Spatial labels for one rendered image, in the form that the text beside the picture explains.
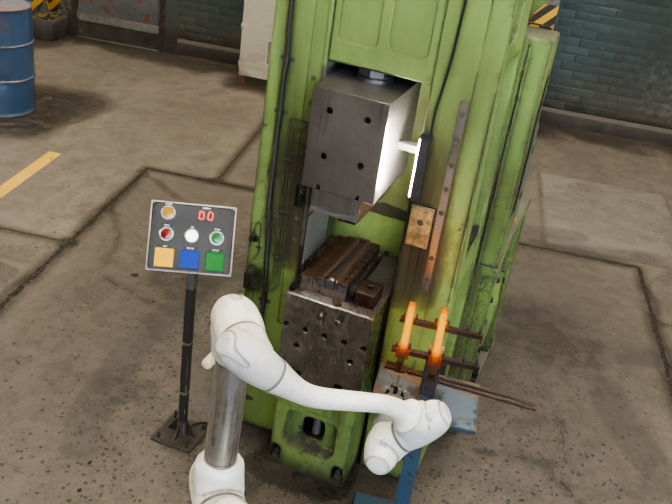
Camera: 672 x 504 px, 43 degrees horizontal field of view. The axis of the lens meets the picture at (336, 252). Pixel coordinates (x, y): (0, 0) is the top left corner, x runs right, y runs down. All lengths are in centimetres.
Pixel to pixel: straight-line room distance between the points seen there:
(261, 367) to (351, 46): 145
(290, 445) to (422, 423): 151
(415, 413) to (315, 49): 150
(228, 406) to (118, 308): 256
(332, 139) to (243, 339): 120
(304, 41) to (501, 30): 74
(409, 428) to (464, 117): 124
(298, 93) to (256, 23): 537
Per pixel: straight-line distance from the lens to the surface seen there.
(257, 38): 876
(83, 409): 429
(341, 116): 318
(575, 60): 915
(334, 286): 345
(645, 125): 942
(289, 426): 391
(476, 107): 318
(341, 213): 331
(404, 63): 321
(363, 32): 324
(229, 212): 347
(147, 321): 490
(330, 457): 386
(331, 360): 356
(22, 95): 770
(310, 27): 331
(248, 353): 222
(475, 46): 313
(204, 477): 268
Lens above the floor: 270
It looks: 28 degrees down
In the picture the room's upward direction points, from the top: 9 degrees clockwise
